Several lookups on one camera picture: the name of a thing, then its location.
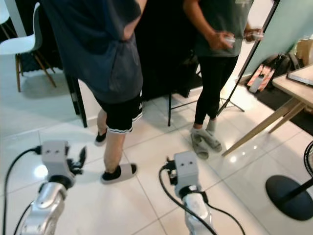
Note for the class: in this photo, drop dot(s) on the white chair with wooden legs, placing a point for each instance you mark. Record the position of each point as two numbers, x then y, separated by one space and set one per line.
4 10
24 44

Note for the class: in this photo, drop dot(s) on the black metal stool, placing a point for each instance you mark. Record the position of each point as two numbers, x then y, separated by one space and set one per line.
181 83

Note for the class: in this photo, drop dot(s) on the black backpack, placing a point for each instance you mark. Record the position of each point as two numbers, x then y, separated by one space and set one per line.
276 66

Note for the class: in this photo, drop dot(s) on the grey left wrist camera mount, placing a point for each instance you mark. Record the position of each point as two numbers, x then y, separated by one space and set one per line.
55 156

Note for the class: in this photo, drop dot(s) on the brown cardboard box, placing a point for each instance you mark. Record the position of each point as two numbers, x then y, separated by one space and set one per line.
305 51

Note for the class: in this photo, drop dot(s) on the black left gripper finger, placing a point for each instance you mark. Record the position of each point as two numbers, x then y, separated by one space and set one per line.
84 154
78 159

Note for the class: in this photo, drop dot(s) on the black standing fan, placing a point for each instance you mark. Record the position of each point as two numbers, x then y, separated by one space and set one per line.
288 196

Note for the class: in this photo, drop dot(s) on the person in green shirt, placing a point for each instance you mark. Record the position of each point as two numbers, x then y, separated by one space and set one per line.
215 73

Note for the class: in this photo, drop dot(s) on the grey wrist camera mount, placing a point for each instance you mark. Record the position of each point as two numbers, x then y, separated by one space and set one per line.
55 156
187 169

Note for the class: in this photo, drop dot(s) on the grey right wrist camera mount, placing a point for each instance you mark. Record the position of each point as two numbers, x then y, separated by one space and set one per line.
187 169

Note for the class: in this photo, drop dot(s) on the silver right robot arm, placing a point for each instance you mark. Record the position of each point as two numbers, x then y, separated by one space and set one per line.
198 213

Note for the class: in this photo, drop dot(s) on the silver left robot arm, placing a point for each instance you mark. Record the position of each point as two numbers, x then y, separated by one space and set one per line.
44 210

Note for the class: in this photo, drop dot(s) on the flat grey box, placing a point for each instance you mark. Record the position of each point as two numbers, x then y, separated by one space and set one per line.
302 76

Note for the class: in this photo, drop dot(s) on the person in blue-grey shirt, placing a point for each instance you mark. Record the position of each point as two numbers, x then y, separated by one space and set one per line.
102 49

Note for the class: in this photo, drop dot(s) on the black partition panel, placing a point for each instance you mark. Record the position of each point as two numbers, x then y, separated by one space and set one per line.
73 93

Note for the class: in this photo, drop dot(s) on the pale green board on stand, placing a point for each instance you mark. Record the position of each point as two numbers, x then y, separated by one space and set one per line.
283 24

